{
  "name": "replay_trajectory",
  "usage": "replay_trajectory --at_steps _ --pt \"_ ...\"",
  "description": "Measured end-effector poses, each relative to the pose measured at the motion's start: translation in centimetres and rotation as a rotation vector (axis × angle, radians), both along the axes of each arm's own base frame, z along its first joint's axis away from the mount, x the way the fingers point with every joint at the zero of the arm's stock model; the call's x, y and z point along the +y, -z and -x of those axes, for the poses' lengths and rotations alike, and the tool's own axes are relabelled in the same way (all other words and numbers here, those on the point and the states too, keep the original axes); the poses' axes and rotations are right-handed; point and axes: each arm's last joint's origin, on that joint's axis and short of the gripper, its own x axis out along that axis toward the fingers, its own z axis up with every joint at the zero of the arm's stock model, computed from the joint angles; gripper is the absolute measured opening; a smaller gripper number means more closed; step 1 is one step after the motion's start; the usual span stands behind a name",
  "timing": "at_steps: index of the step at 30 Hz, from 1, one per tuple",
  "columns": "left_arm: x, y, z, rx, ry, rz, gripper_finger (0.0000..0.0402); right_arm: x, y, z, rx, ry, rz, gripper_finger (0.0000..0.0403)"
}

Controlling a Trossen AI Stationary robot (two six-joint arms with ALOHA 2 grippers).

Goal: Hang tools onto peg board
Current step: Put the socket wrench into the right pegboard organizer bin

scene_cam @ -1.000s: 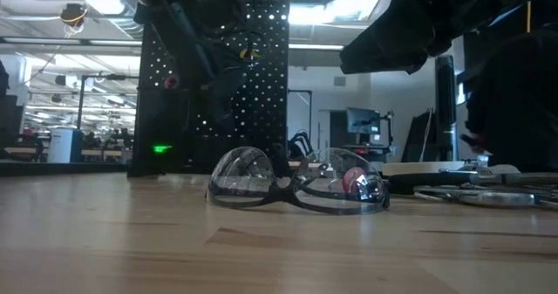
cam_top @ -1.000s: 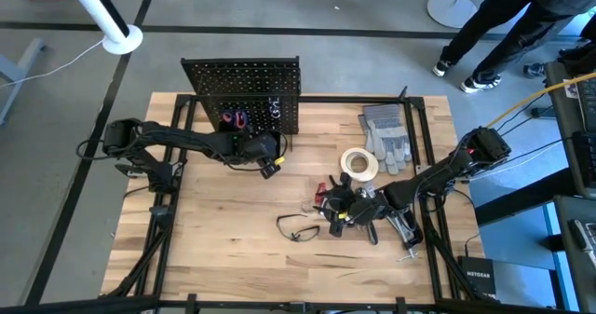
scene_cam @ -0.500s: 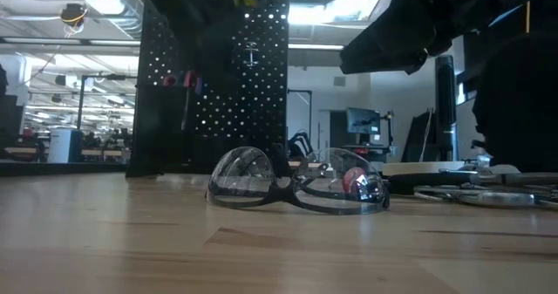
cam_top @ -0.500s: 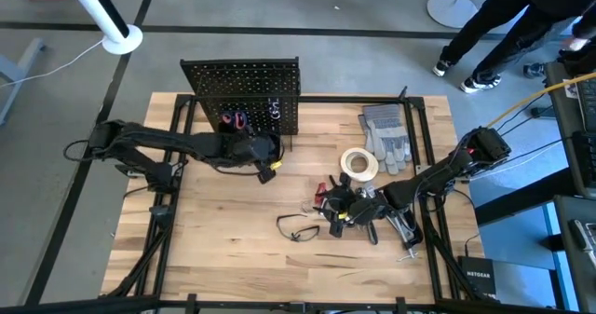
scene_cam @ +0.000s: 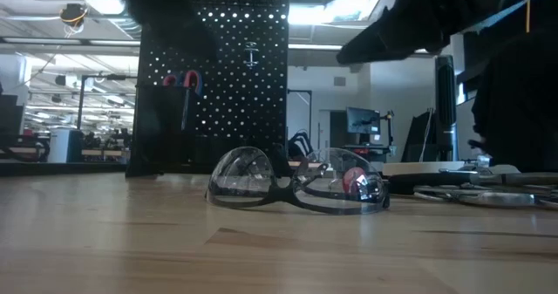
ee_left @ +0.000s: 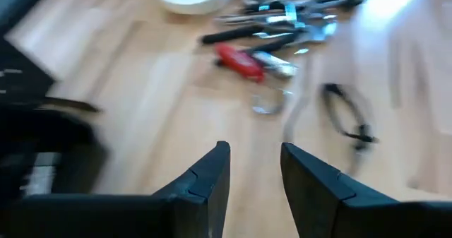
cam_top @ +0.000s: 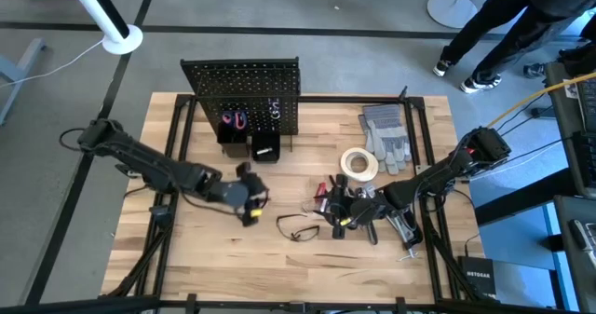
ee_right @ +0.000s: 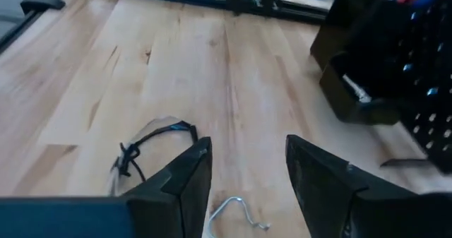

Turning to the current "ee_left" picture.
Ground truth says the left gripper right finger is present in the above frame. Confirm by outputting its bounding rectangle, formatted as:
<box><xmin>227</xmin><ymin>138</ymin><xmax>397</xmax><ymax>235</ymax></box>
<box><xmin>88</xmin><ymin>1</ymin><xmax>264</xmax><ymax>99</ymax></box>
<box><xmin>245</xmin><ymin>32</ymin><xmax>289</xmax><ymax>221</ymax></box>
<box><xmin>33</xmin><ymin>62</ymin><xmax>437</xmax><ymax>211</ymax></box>
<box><xmin>280</xmin><ymin>142</ymin><xmax>452</xmax><ymax>238</ymax></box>

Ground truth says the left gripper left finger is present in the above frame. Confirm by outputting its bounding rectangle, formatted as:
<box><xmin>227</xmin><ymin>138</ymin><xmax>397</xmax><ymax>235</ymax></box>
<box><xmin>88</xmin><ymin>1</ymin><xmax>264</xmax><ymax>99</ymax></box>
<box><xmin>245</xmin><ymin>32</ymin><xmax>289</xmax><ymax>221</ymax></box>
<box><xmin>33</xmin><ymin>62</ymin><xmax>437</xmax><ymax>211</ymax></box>
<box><xmin>0</xmin><ymin>141</ymin><xmax>232</xmax><ymax>238</ymax></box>

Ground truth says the clear safety glasses black frame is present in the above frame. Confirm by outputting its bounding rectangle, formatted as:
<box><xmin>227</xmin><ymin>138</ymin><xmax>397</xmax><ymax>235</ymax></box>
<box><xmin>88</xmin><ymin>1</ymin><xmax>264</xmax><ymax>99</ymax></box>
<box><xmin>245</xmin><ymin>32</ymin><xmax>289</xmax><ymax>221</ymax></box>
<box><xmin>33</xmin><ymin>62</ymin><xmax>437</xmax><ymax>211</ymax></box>
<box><xmin>249</xmin><ymin>82</ymin><xmax>379</xmax><ymax>151</ymax></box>

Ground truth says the red-handled Wiha hex driver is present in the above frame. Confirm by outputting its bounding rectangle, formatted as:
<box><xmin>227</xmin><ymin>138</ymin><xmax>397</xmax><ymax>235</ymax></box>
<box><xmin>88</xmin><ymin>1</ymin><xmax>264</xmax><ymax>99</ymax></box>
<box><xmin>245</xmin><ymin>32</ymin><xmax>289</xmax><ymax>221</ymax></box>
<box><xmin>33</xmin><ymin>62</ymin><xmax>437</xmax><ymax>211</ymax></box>
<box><xmin>213</xmin><ymin>42</ymin><xmax>266</xmax><ymax>84</ymax></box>

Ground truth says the black-handled ratchet wrench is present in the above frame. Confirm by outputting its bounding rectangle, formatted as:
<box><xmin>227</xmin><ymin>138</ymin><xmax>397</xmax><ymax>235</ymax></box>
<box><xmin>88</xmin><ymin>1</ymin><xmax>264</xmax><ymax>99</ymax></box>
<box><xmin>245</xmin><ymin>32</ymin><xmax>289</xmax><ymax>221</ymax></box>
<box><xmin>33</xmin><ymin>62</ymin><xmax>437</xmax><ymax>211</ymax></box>
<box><xmin>200</xmin><ymin>24</ymin><xmax>266</xmax><ymax>45</ymax></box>

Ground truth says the small black tool bin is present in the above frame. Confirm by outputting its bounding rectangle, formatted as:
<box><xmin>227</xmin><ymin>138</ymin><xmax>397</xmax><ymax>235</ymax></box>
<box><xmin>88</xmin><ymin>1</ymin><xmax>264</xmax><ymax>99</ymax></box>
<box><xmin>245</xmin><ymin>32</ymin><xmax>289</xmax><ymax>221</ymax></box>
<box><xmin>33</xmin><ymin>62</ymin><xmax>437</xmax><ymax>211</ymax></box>
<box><xmin>0</xmin><ymin>103</ymin><xmax>109</xmax><ymax>203</ymax></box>

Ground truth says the white masking tape roll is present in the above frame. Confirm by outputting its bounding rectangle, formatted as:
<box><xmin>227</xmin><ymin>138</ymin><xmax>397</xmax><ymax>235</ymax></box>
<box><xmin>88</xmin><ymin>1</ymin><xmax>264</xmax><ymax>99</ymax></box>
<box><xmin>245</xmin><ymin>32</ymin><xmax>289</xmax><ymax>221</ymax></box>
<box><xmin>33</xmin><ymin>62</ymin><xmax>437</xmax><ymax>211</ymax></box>
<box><xmin>152</xmin><ymin>0</ymin><xmax>237</xmax><ymax>16</ymax></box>

